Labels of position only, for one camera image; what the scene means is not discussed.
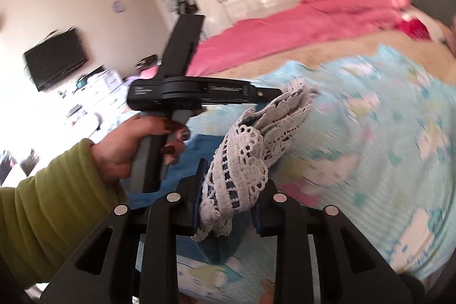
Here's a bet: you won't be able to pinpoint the blue denim pants lace hem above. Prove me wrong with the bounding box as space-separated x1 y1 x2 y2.
124 78 318 264

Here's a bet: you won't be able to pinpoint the green sleeved left forearm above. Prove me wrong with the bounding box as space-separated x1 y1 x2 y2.
1 139 126 289

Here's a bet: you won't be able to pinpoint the left hand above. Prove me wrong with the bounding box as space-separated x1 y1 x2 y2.
91 114 190 186

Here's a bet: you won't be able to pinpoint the right hand thumb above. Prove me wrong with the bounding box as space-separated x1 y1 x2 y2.
259 279 274 304

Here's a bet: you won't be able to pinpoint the white drawer cabinet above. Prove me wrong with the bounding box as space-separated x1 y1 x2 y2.
60 68 133 138

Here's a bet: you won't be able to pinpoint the hanging bags on door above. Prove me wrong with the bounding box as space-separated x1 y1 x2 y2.
167 0 200 15

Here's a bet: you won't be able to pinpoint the pink duvet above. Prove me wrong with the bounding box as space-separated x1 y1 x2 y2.
187 0 411 76

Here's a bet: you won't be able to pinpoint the Hello Kitty blue bedsheet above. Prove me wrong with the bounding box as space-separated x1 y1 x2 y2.
134 44 456 304

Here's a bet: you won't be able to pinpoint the red cloth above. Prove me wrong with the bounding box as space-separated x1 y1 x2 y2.
395 19 431 40

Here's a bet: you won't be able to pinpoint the purple wall clock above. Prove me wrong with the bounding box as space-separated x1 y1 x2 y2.
112 0 125 14

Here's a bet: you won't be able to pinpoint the black wall television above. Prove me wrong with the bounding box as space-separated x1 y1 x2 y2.
24 28 88 92

